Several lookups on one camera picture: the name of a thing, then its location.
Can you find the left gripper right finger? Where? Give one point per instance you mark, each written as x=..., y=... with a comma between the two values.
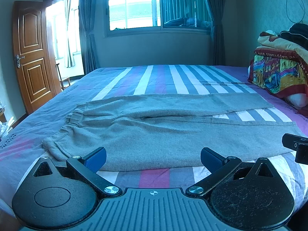
x=220, y=168

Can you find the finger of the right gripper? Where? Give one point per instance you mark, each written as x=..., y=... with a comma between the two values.
x=299, y=145

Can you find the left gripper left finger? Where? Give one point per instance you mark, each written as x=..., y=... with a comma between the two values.
x=85, y=169

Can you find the grey sweatpants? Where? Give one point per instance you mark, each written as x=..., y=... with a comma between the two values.
x=153, y=131

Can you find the white pillow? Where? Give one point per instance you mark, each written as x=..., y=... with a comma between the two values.
x=298, y=100

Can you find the striped bed sheet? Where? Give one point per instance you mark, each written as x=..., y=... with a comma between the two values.
x=22, y=147

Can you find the colourful folded blanket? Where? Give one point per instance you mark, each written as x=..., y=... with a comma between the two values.
x=279, y=66

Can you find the wooden chair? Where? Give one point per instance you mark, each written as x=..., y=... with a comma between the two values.
x=64, y=81

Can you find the wooden side shelf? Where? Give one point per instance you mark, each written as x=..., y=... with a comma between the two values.
x=5, y=125

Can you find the wooden door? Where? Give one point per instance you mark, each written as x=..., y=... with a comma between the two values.
x=34, y=55

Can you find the black garment on blanket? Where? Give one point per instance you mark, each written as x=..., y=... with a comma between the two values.
x=298, y=34

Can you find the dark blue right curtain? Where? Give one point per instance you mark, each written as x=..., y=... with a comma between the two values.
x=216, y=11

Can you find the dark blue curtain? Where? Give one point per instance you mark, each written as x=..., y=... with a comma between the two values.
x=86, y=34
x=216, y=11

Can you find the dark blue left curtain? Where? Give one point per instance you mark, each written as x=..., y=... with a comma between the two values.
x=86, y=34

